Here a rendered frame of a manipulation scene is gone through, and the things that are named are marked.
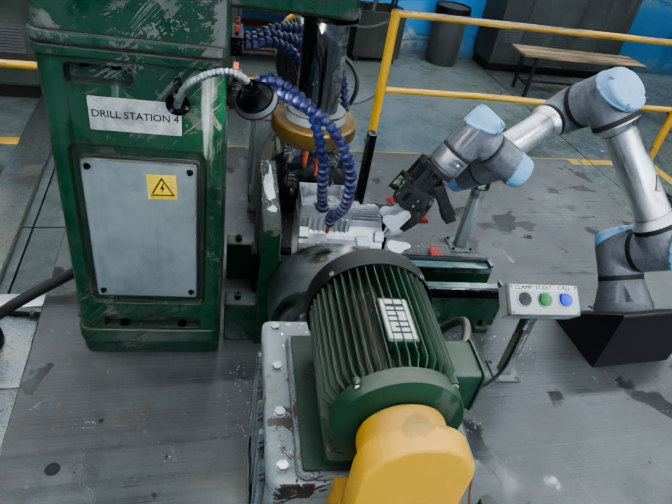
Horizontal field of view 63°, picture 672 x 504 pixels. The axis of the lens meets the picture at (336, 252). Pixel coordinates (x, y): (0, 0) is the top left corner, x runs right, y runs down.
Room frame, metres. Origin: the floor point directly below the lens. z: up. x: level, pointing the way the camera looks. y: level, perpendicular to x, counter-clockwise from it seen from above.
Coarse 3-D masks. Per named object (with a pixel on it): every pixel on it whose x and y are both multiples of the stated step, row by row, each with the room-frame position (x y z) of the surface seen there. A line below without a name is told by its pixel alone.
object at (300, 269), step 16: (288, 256) 0.87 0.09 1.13; (304, 256) 0.86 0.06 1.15; (320, 256) 0.85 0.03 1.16; (336, 256) 0.85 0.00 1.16; (288, 272) 0.83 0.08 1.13; (304, 272) 0.81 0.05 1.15; (272, 288) 0.82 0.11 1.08; (288, 288) 0.78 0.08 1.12; (304, 288) 0.77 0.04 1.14; (272, 304) 0.78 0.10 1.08; (288, 304) 0.74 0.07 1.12; (304, 304) 0.73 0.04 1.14; (272, 320) 0.74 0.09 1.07; (288, 320) 0.72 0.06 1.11; (304, 320) 0.70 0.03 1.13
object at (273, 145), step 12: (264, 144) 1.43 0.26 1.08; (276, 144) 1.36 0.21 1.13; (264, 156) 1.37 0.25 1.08; (276, 156) 1.30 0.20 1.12; (300, 156) 1.30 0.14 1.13; (276, 168) 1.29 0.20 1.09; (300, 168) 1.30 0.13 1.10; (312, 168) 1.31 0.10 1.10; (336, 168) 1.32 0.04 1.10; (288, 180) 1.27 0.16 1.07; (300, 180) 1.30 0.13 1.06; (312, 180) 1.31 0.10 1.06; (336, 180) 1.33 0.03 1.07; (288, 192) 1.30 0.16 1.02; (288, 204) 1.29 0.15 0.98; (288, 216) 1.30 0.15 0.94
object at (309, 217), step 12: (300, 192) 1.10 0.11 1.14; (312, 192) 1.15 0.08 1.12; (336, 192) 1.16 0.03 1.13; (300, 204) 1.07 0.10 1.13; (312, 204) 1.06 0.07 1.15; (336, 204) 1.11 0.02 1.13; (300, 216) 1.05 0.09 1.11; (312, 216) 1.05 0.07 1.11; (324, 216) 1.06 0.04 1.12; (348, 216) 1.07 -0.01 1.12; (312, 228) 1.05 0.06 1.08; (324, 228) 1.06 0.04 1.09; (336, 228) 1.07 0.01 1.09; (348, 228) 1.07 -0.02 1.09
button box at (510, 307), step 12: (504, 288) 0.98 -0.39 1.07; (516, 288) 0.97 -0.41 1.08; (528, 288) 0.98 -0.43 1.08; (540, 288) 0.99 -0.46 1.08; (552, 288) 1.00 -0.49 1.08; (564, 288) 1.01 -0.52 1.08; (576, 288) 1.01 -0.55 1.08; (504, 300) 0.97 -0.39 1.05; (516, 300) 0.95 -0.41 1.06; (552, 300) 0.97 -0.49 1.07; (576, 300) 0.99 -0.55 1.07; (504, 312) 0.95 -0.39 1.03; (516, 312) 0.93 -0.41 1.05; (528, 312) 0.94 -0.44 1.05; (540, 312) 0.95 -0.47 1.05; (552, 312) 0.95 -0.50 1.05; (564, 312) 0.96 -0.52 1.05; (576, 312) 0.97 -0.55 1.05
